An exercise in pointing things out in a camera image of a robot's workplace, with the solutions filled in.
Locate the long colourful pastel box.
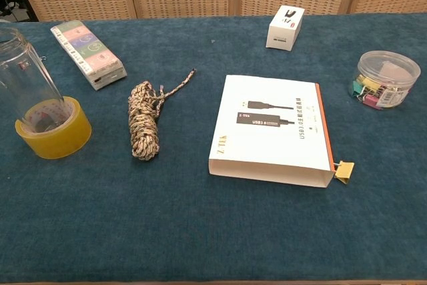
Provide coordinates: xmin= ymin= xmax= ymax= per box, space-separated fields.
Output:
xmin=50 ymin=19 xmax=128 ymax=91

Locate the clear glass jar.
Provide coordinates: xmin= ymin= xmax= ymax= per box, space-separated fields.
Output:
xmin=0 ymin=27 xmax=67 ymax=133

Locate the flat white USB cable box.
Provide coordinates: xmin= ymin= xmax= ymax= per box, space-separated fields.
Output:
xmin=208 ymin=74 xmax=336 ymax=190

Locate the yellow binder clip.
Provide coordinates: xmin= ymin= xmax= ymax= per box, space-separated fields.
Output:
xmin=333 ymin=160 xmax=356 ymax=186

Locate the clear jar of binder clips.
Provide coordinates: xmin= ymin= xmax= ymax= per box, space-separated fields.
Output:
xmin=347 ymin=50 xmax=422 ymax=110

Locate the small white product box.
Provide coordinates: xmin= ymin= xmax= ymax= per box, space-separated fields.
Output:
xmin=265 ymin=5 xmax=306 ymax=53

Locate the blue felt table cover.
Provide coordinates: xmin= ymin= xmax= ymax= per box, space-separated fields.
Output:
xmin=0 ymin=13 xmax=427 ymax=283

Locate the braided rope bundle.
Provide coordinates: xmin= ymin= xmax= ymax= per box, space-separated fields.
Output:
xmin=127 ymin=68 xmax=197 ymax=162

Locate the yellow tape roll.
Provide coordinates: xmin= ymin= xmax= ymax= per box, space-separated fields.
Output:
xmin=14 ymin=95 xmax=93 ymax=160

